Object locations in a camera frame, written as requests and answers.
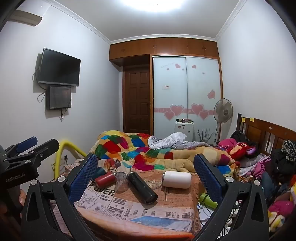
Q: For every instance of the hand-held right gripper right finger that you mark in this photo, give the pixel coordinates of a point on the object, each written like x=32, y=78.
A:
x=208, y=176

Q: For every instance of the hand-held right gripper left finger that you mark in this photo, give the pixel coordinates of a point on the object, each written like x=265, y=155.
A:
x=83, y=176

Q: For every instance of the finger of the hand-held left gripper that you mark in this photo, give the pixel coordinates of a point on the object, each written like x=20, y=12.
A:
x=47, y=146
x=26, y=142

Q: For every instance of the teal cup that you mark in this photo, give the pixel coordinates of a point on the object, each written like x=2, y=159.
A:
x=100, y=171

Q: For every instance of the red cup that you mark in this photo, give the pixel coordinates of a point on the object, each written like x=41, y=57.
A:
x=105, y=179

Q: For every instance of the white cup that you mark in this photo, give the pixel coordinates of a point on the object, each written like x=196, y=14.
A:
x=178, y=179

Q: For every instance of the clear glass cup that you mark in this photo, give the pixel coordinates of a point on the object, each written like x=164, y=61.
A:
x=121, y=183

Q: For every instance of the black cylindrical cup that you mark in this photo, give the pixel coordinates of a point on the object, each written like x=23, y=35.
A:
x=142, y=188

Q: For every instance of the person's left hand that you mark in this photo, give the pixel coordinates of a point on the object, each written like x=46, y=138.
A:
x=22, y=197

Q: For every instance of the green plastic object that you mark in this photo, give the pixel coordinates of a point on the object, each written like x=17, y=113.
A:
x=208, y=201

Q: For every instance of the pink clothing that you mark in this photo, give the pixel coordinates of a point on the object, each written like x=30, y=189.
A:
x=225, y=143

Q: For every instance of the dried branches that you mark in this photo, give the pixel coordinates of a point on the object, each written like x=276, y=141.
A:
x=204, y=136

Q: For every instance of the red plush toy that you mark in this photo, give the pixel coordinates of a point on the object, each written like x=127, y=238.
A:
x=238, y=148

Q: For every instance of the wooden stick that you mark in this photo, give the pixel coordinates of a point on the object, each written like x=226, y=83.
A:
x=166, y=194

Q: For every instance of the colourful patchwork quilt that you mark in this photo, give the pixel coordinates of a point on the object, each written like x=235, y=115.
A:
x=120, y=146

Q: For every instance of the black clothing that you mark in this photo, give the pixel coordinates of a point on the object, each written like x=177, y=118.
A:
x=239, y=136

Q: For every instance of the small white cabinet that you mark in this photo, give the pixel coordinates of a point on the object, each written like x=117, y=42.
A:
x=183, y=130

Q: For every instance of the grey striped sheet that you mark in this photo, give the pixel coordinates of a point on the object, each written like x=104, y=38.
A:
x=171, y=139

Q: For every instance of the wooden bed headboard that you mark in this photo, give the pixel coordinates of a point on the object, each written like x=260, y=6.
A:
x=256, y=129

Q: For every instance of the standing fan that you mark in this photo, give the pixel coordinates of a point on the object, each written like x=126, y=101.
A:
x=223, y=110

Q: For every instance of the newspaper print tablecloth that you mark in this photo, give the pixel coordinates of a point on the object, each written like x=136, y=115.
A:
x=138, y=217

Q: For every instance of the pink heart stickers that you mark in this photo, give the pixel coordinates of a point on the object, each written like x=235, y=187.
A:
x=177, y=109

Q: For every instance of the dark clothes pile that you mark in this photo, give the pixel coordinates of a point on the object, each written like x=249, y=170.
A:
x=282, y=162

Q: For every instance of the pink plush toy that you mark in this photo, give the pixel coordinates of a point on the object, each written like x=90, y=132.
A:
x=281, y=207

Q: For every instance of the black patterned scarf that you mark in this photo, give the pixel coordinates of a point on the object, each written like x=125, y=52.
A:
x=289, y=148

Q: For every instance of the white sliding door wardrobe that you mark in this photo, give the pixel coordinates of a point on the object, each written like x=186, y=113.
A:
x=185, y=92

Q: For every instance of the brown wooden door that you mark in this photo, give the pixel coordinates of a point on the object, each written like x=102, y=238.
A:
x=137, y=99

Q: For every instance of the wooden overhead cabinet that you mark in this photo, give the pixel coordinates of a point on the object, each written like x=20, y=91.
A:
x=161, y=46

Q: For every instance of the ceiling light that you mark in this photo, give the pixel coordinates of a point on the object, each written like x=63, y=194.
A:
x=171, y=3

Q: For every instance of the yellow padded rail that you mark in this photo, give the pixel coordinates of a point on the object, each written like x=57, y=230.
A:
x=69, y=144

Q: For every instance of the small dark wall screen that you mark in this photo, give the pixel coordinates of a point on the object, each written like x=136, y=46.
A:
x=59, y=97

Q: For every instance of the black wall television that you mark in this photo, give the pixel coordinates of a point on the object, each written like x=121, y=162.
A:
x=59, y=67

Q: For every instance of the wall air conditioner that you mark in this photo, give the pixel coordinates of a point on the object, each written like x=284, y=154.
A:
x=30, y=19

